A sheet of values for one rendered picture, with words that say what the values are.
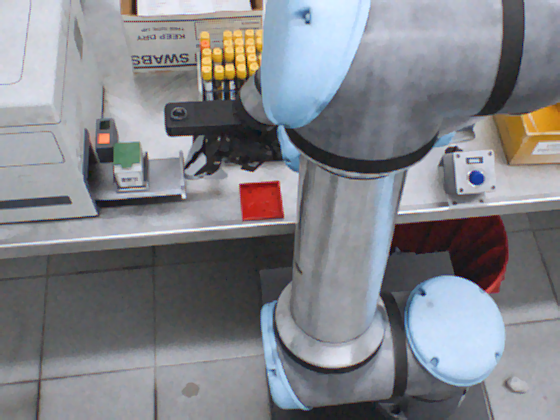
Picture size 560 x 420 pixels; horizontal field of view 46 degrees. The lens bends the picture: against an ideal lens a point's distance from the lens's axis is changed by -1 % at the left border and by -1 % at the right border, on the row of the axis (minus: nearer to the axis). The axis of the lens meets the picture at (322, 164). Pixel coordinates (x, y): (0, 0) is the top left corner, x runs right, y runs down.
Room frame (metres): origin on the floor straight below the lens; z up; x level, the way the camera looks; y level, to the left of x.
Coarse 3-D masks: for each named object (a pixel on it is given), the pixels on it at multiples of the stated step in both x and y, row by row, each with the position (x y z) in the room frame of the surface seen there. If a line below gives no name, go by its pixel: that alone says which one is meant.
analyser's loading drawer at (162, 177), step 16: (144, 160) 0.52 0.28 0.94; (160, 160) 0.55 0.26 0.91; (176, 160) 0.55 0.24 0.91; (96, 176) 0.50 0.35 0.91; (112, 176) 0.50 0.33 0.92; (144, 176) 0.49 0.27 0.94; (160, 176) 0.52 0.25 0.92; (176, 176) 0.52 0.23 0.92; (96, 192) 0.47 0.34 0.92; (112, 192) 0.47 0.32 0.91; (128, 192) 0.48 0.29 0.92; (144, 192) 0.48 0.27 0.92; (160, 192) 0.49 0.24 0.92; (176, 192) 0.49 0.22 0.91
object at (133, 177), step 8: (120, 168) 0.49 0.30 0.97; (128, 168) 0.49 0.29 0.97; (136, 168) 0.49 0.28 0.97; (120, 176) 0.48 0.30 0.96; (128, 176) 0.48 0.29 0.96; (136, 176) 0.49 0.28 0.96; (120, 184) 0.48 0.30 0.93; (128, 184) 0.48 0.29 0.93; (136, 184) 0.49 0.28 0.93; (144, 184) 0.49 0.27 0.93
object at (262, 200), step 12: (276, 180) 0.57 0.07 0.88; (240, 192) 0.53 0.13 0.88; (252, 192) 0.54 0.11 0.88; (264, 192) 0.54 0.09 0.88; (276, 192) 0.55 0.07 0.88; (252, 204) 0.52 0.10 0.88; (264, 204) 0.52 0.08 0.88; (276, 204) 0.52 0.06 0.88; (252, 216) 0.49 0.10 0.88; (264, 216) 0.50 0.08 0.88; (276, 216) 0.50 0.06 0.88
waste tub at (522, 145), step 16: (544, 112) 0.82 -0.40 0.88; (512, 128) 0.73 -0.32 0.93; (528, 128) 0.77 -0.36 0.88; (544, 128) 0.78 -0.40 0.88; (512, 144) 0.71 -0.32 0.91; (528, 144) 0.69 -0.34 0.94; (544, 144) 0.70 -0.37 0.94; (512, 160) 0.69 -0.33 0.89; (528, 160) 0.69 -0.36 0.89; (544, 160) 0.70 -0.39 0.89
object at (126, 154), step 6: (114, 144) 0.52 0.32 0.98; (120, 144) 0.52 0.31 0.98; (126, 144) 0.52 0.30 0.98; (132, 144) 0.52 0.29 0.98; (138, 144) 0.53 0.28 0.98; (114, 150) 0.51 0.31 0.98; (120, 150) 0.51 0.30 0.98; (126, 150) 0.51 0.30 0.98; (132, 150) 0.51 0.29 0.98; (138, 150) 0.52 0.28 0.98; (114, 156) 0.50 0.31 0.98; (120, 156) 0.50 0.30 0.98; (126, 156) 0.50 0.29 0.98; (132, 156) 0.50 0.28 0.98; (138, 156) 0.51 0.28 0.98; (114, 162) 0.49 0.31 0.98; (120, 162) 0.49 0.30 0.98; (126, 162) 0.49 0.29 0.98; (132, 162) 0.49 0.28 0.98; (138, 162) 0.50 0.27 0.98; (126, 168) 0.48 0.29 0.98
